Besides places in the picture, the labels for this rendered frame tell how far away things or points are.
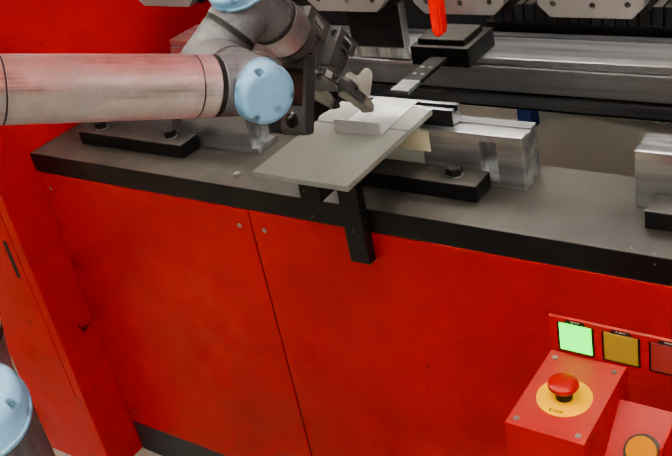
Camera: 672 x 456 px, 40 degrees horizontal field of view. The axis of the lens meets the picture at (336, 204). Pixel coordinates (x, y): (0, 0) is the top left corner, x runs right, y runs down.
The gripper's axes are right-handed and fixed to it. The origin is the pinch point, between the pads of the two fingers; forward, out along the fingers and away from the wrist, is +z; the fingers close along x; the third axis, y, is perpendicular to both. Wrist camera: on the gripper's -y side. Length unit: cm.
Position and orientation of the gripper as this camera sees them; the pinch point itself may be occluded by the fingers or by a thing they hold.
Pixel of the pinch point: (350, 109)
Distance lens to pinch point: 147.7
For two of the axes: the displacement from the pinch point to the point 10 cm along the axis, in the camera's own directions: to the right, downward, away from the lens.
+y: 3.0, -9.3, 2.1
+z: 4.8, 3.4, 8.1
